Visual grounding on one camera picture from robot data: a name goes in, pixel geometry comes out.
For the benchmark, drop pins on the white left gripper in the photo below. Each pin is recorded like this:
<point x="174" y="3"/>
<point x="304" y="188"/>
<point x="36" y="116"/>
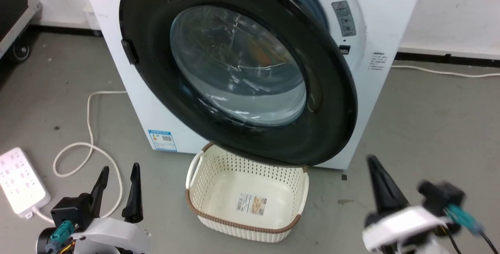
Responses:
<point x="111" y="236"/>

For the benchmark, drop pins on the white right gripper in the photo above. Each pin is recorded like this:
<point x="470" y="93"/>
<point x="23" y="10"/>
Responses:
<point x="404" y="224"/>

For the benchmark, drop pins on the white washing machine body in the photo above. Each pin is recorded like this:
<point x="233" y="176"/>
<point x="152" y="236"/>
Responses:
<point x="136" y="101"/>

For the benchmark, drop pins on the black round washing machine door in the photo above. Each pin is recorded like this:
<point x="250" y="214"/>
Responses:
<point x="156" y="70"/>

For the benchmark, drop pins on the blue energy label sticker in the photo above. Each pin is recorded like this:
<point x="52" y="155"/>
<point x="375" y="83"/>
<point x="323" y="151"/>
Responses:
<point x="162" y="140"/>

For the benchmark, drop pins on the white power strip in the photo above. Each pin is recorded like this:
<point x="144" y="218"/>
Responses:
<point x="19" y="181"/>

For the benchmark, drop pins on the cream perforated laundry basket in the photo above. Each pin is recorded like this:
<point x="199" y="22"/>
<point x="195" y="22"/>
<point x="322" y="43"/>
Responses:
<point x="242" y="183"/>

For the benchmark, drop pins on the paper label with photo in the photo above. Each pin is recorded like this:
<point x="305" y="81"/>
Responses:
<point x="252" y="204"/>

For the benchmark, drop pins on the grey warning sticker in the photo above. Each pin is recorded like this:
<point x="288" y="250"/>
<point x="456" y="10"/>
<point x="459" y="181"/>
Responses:
<point x="344" y="18"/>

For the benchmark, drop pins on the black flight case on casters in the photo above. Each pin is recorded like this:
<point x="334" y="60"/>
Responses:
<point x="11" y="0"/>

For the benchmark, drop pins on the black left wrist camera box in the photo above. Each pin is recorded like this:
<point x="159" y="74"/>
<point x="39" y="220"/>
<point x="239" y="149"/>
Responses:
<point x="72" y="210"/>

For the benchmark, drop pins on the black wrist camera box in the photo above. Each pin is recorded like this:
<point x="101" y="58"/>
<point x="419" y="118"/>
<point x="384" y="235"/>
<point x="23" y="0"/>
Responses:
<point x="72" y="210"/>
<point x="441" y="199"/>

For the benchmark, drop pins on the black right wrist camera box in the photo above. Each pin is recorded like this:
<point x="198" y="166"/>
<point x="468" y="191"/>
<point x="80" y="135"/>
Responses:
<point x="441" y="199"/>

